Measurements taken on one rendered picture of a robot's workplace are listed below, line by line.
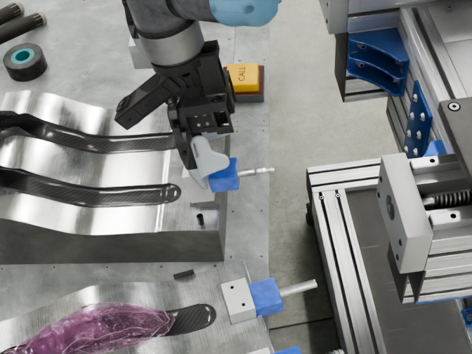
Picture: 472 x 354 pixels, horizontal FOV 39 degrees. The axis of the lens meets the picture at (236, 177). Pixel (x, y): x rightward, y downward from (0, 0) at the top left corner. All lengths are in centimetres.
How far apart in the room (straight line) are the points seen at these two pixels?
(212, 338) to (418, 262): 29
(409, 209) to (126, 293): 40
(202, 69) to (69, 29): 70
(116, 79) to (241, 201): 40
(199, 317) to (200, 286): 5
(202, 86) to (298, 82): 160
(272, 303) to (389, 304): 78
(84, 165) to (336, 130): 133
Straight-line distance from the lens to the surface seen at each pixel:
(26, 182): 107
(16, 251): 110
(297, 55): 255
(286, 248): 200
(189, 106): 86
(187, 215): 99
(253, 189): 112
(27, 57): 144
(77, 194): 107
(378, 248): 176
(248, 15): 70
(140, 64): 120
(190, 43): 81
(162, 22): 79
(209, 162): 91
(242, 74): 126
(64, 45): 147
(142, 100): 88
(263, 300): 93
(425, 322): 167
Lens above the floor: 169
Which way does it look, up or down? 52 degrees down
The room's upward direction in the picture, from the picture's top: 8 degrees counter-clockwise
